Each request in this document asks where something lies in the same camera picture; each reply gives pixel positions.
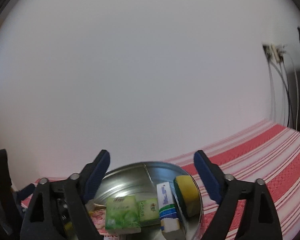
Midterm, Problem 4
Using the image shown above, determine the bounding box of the round metal cookie tin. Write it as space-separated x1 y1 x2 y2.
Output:
86 161 204 240

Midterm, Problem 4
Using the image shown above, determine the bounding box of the pink floral snack packet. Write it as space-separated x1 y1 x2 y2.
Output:
89 209 106 230

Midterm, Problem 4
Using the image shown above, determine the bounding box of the wall power outlet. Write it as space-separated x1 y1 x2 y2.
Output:
262 43 286 63

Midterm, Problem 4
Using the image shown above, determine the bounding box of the yellow green scrub sponge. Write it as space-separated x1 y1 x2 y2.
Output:
173 175 201 218

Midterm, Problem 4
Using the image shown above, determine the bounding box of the black power cable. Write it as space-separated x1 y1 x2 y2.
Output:
267 60 294 128

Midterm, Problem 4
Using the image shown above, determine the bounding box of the green tea tissue pack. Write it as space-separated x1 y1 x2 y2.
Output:
105 196 141 235

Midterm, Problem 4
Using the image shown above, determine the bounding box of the red white striped bedspread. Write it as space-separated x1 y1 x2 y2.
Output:
20 119 300 240

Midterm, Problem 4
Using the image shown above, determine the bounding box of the white blue green box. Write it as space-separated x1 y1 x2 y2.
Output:
157 181 181 233

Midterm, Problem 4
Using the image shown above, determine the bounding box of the light green tissue pack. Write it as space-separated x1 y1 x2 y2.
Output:
137 198 160 227

